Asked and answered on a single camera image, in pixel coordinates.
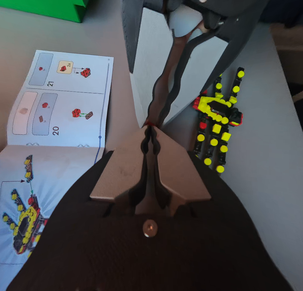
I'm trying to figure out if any lego instruction booklet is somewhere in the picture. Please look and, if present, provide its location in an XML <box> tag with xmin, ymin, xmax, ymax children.
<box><xmin>0</xmin><ymin>50</ymin><xmax>114</xmax><ymax>266</ymax></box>

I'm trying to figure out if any dark cloth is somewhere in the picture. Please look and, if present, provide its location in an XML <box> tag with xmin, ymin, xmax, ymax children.
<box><xmin>259</xmin><ymin>0</ymin><xmax>303</xmax><ymax>29</ymax></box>

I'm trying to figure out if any black yellow lego spider model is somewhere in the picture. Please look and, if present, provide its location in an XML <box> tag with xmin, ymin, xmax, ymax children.
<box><xmin>193</xmin><ymin>67</ymin><xmax>245</xmax><ymax>178</ymax></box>

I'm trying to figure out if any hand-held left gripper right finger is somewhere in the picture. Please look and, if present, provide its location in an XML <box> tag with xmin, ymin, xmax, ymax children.
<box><xmin>151</xmin><ymin>126</ymin><xmax>211</xmax><ymax>217</ymax></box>

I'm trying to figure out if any brown box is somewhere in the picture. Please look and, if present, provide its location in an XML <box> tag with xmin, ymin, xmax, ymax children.
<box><xmin>269</xmin><ymin>23</ymin><xmax>303</xmax><ymax>83</ymax></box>

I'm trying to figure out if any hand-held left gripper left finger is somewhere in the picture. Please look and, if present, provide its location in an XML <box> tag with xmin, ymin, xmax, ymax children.
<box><xmin>89</xmin><ymin>126</ymin><xmax>149</xmax><ymax>203</ymax></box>

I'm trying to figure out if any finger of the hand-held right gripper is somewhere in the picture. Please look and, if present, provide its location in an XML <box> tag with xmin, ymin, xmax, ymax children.
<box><xmin>118</xmin><ymin>0</ymin><xmax>203</xmax><ymax>128</ymax></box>
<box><xmin>160</xmin><ymin>21</ymin><xmax>261</xmax><ymax>126</ymax></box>

